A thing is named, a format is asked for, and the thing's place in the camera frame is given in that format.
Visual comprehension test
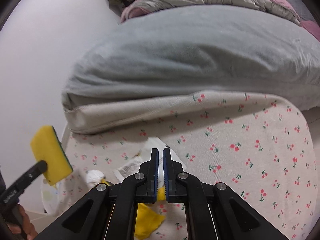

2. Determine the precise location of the white tissue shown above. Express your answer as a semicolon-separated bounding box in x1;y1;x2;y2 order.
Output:
86;170;106;185

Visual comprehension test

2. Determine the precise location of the yellow green sponge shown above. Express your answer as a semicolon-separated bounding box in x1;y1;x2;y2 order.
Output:
30;125;73;186

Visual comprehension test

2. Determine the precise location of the clear printed plastic wrapper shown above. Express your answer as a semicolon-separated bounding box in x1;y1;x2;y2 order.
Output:
113;136;188;188

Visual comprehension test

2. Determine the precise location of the grey duvet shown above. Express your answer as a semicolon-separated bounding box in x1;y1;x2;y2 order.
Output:
62;5;319;111

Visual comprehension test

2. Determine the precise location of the cherry print cloth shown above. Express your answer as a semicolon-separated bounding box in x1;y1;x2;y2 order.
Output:
57;91;319;239

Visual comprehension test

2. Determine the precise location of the person's left hand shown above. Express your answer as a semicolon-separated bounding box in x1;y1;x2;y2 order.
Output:
7;204;38;240

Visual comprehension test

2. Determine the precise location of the white plastic trash bin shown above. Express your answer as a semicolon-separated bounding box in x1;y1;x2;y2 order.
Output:
41;178;61;216

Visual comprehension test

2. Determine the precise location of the yellow snack wrapper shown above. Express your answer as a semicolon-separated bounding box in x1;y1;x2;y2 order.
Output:
100;178;167;240

